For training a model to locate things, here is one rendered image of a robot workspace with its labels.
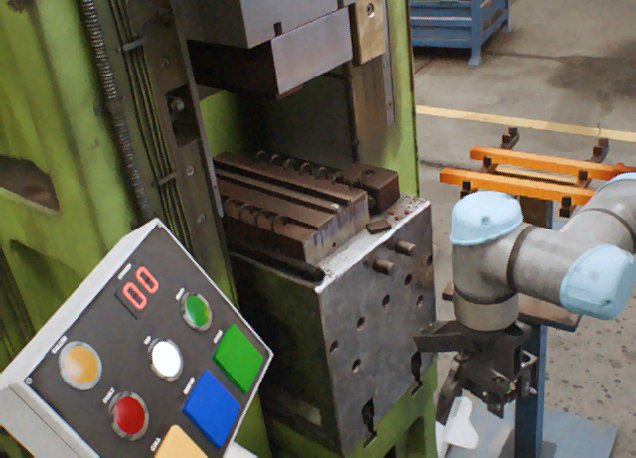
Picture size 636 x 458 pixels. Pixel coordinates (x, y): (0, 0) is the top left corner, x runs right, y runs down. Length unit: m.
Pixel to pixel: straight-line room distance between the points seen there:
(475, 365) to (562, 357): 1.66
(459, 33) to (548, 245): 4.38
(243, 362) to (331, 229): 0.43
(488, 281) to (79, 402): 0.48
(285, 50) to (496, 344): 0.61
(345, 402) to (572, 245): 0.86
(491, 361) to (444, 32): 4.34
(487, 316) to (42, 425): 0.51
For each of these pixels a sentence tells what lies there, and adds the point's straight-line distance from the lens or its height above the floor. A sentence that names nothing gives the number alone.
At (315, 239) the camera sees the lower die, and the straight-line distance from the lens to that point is 1.39.
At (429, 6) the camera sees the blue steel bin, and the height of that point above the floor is 0.38.
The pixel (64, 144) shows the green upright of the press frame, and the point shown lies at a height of 1.28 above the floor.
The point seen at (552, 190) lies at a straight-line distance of 1.54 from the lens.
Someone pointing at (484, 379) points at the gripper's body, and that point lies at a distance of 0.92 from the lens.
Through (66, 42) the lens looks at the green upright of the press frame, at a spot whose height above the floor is 1.43.
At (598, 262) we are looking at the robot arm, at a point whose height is 1.27.
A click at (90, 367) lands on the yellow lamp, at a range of 0.90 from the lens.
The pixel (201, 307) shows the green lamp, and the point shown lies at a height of 1.09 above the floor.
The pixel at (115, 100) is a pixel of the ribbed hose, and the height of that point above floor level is 1.33.
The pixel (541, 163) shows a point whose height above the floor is 0.95.
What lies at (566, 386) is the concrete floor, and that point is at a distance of 2.48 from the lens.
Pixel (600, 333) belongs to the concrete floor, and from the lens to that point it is 2.69.
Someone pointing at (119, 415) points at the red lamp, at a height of 1.10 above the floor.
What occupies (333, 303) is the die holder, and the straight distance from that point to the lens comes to 1.39.
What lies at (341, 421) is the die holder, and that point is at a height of 0.57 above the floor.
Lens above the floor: 1.70
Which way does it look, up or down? 30 degrees down
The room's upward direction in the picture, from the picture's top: 8 degrees counter-clockwise
